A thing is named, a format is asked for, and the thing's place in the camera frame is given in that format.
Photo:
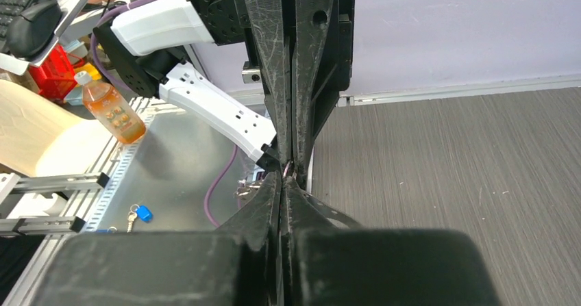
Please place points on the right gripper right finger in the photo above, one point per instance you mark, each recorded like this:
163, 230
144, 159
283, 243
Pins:
326, 265

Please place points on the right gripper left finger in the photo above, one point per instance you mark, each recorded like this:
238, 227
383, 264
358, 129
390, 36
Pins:
232, 265

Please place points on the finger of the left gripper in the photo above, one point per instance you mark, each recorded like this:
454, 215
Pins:
267, 25
322, 62

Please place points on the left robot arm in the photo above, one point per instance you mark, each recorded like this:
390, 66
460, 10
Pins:
143, 41

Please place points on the key with blue tag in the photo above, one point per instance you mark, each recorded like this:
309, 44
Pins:
140, 212

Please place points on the orange drink bottle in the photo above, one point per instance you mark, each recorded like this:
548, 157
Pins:
110, 108

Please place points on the red plastic box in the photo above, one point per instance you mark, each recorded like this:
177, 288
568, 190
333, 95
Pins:
55, 76

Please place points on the black computer mouse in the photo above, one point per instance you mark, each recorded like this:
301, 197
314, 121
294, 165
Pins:
32, 30

